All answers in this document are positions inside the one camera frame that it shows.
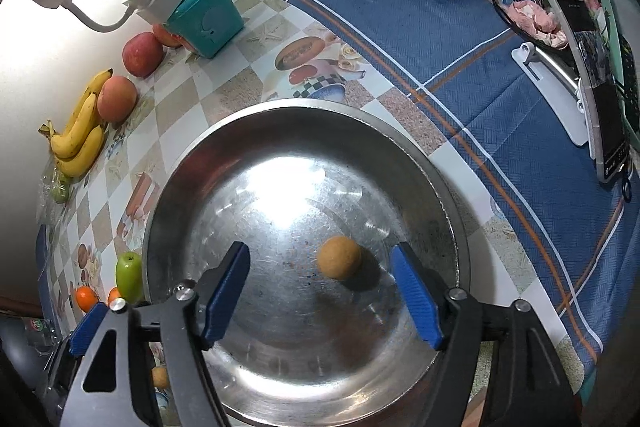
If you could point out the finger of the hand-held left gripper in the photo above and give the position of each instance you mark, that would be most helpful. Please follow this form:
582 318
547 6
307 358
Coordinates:
86 332

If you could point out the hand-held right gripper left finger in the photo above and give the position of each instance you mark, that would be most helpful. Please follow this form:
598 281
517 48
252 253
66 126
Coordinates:
225 292

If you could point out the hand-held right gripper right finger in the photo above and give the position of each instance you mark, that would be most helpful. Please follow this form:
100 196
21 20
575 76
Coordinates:
415 297

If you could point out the small orange tangerine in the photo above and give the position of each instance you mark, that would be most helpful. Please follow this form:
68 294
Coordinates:
114 296
86 298

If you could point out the green mango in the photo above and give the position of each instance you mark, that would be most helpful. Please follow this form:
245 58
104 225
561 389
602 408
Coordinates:
129 277

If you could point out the large steel bowl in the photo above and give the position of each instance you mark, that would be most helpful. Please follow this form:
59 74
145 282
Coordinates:
280 187

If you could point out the clear labelled bottle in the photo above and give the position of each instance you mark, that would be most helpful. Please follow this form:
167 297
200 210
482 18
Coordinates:
37 326

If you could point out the small green fruit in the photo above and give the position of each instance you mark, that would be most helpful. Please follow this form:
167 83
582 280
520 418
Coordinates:
61 193

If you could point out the clear plastic bag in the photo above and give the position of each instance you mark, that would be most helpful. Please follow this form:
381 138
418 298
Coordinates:
50 187

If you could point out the blue plaid tablecloth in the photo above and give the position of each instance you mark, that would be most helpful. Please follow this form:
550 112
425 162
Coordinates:
475 107

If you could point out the patterned vinyl table cover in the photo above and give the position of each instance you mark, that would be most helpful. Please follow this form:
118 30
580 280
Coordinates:
220 92

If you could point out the pale orange-red apple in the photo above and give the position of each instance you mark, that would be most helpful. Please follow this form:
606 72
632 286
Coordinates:
116 98

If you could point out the red apple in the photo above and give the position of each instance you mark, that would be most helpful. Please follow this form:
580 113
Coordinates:
142 54
167 36

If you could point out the white phone stand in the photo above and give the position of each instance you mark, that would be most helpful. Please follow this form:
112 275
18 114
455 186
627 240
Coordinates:
550 82

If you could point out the smartphone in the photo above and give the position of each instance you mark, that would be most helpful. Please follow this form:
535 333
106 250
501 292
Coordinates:
595 97

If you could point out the teal plastic box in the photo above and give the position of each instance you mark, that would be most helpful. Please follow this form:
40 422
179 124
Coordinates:
205 19

